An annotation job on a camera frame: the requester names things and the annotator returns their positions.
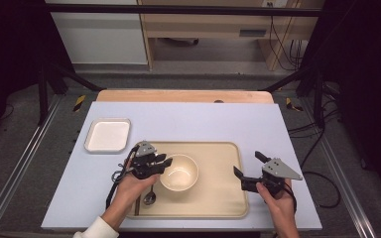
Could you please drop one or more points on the large beige tray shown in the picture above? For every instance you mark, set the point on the large beige tray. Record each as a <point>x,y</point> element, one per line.
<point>218,191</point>

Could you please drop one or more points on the black curtain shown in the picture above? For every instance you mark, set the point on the black curtain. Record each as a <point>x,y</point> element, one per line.
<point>367,82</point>
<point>10,49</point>

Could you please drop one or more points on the cream bowl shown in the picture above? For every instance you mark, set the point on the cream bowl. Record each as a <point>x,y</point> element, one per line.
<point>182,173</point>

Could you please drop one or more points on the metal spoon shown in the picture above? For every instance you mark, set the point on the metal spoon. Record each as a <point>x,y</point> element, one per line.
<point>149,199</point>

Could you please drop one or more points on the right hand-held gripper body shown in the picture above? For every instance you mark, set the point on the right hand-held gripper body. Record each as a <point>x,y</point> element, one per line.
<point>278,172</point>

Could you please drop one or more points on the black horizontal bar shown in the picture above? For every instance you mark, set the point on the black horizontal bar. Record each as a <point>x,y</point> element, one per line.
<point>178,10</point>

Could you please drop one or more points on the white cabinet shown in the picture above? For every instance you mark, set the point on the white cabinet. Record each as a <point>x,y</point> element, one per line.
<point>99,36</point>

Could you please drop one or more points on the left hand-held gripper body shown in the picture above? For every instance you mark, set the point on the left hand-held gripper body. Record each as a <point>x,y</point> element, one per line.
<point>145,165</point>

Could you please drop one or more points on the person's right hand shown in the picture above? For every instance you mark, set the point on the person's right hand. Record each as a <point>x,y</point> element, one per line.
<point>281,208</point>

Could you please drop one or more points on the small white square tray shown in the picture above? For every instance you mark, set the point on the small white square tray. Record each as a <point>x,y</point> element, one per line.
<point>107,135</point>

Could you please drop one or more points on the person's left hand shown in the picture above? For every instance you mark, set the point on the person's left hand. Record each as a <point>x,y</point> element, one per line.
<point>132,191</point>

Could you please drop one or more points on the yellow black tape strip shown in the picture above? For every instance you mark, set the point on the yellow black tape strip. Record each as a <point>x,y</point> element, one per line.
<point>79,103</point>
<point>291,104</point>

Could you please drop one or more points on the light wooden desk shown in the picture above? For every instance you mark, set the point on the light wooden desk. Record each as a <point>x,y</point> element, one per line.
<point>205,26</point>

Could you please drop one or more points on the aluminium floor rail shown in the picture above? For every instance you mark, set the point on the aluminium floor rail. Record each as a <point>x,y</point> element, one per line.
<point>20,165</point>
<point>340,172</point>

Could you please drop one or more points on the black metal stand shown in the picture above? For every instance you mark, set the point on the black metal stand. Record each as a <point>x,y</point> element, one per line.
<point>43,95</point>
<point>317,99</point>

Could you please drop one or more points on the person's white sleeve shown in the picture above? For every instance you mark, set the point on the person's white sleeve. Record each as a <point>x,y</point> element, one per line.
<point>96,229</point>

